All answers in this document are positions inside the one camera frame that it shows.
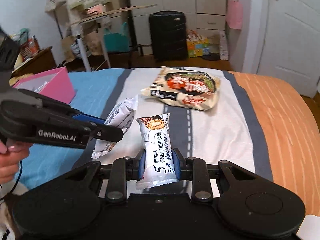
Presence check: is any colourful cardboard box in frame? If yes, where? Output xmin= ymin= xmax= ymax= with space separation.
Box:
xmin=187 ymin=29 xmax=210 ymax=58

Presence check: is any black suitcase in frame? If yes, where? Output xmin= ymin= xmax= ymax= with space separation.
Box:
xmin=149 ymin=10 xmax=188 ymax=62

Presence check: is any instant noodle packet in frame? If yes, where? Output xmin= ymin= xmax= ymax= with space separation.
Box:
xmin=141 ymin=66 xmax=221 ymax=111

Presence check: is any teal bag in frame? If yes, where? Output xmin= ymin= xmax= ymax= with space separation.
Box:
xmin=104 ymin=22 xmax=130 ymax=53

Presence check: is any white folding table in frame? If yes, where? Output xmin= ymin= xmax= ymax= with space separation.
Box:
xmin=69 ymin=4 xmax=156 ymax=72

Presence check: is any pink hanging cloth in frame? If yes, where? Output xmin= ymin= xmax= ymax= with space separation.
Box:
xmin=226 ymin=0 xmax=243 ymax=30

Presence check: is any person left hand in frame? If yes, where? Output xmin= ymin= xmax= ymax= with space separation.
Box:
xmin=0 ymin=139 xmax=32 ymax=184

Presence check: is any pink storage box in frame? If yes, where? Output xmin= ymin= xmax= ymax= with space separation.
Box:
xmin=13 ymin=67 xmax=76 ymax=104

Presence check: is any white door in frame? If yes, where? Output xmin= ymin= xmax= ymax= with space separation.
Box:
xmin=257 ymin=0 xmax=320 ymax=98

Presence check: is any dark wooden nightstand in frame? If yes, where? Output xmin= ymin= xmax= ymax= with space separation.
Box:
xmin=11 ymin=47 xmax=57 ymax=77

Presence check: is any white snack bar packet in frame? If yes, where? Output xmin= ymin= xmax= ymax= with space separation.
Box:
xmin=136 ymin=113 xmax=178 ymax=190
xmin=90 ymin=94 xmax=139 ymax=160

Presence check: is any striped colourful bed sheet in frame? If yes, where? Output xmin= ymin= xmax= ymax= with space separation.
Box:
xmin=20 ymin=68 xmax=319 ymax=216

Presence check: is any white wardrobe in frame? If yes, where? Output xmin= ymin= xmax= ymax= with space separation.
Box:
xmin=130 ymin=0 xmax=227 ymax=55

